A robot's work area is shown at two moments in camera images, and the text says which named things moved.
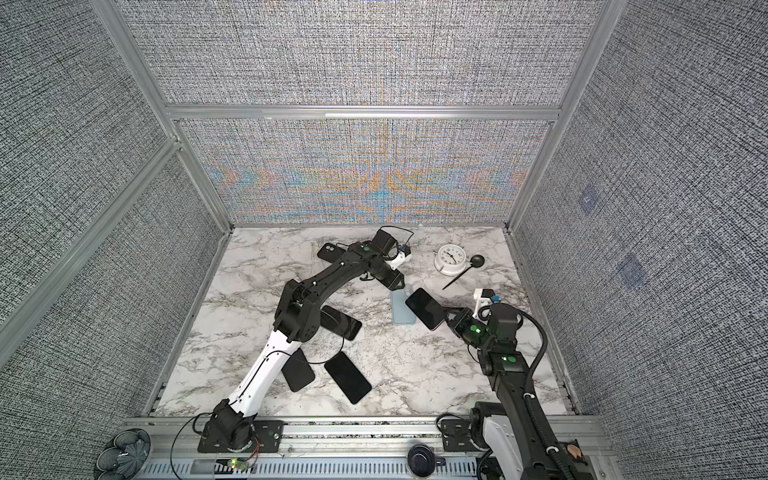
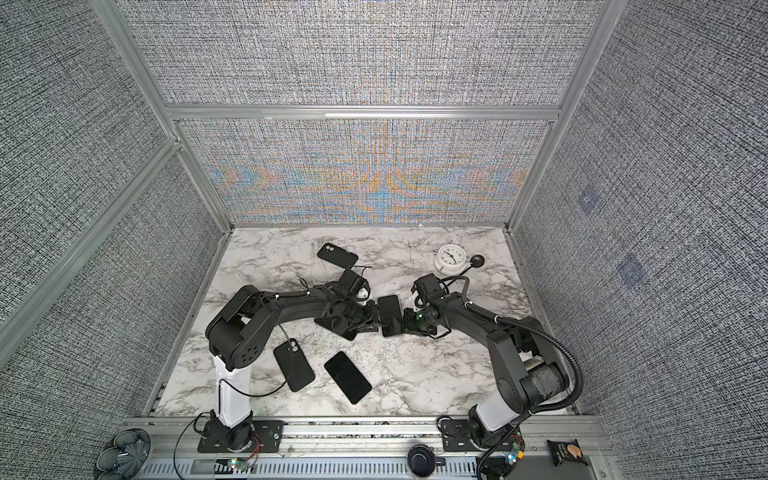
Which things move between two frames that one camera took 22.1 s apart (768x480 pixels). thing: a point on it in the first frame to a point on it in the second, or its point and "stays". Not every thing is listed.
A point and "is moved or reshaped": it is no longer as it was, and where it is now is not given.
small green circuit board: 239,463 stays
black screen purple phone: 430,310 is moved or reshaped
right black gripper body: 473,331 to 418,322
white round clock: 450,259 stays
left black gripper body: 387,276 to 361,316
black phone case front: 297,372 stays
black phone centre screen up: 339,322 stays
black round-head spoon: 476,261 stays
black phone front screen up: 347,376 stays
